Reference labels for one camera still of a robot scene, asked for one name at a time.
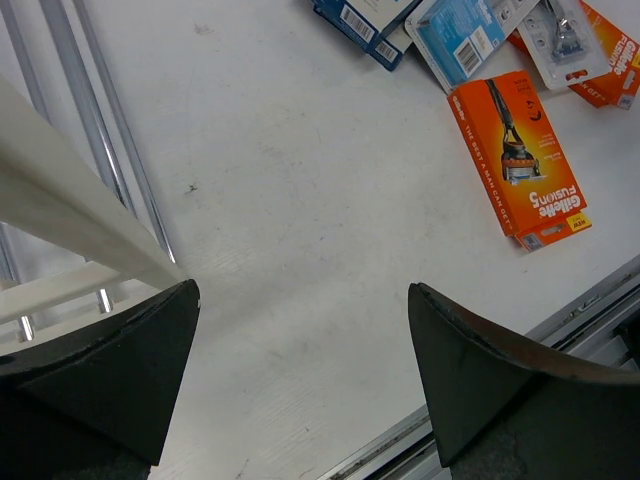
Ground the lower blue Harry's box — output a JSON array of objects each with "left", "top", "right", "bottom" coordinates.
[{"left": 312, "top": 1, "right": 413, "bottom": 72}]

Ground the aluminium rail frame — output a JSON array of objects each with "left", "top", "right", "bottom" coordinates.
[{"left": 328, "top": 261, "right": 639, "bottom": 479}]

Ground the cream metal-rod shelf rack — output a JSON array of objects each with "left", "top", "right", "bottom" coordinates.
[{"left": 1, "top": 1, "right": 185, "bottom": 348}]

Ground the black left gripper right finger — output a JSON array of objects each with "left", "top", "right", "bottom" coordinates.
[{"left": 408, "top": 283, "right": 639, "bottom": 479}]

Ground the blue harry's box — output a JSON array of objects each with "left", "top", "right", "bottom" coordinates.
[
  {"left": 312, "top": 1, "right": 413, "bottom": 72},
  {"left": 313, "top": 0, "right": 420, "bottom": 47}
]

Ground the orange Gillette Fusion box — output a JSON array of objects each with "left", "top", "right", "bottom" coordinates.
[{"left": 448, "top": 71, "right": 592, "bottom": 252}]

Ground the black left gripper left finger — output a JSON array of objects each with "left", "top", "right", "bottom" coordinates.
[{"left": 1, "top": 280, "right": 200, "bottom": 479}]

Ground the upper blue Harry's box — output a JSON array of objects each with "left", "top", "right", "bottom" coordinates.
[{"left": 313, "top": 0, "right": 420, "bottom": 47}]

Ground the blue Gillette razor blister pack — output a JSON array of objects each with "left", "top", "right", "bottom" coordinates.
[{"left": 405, "top": 0, "right": 538, "bottom": 93}]

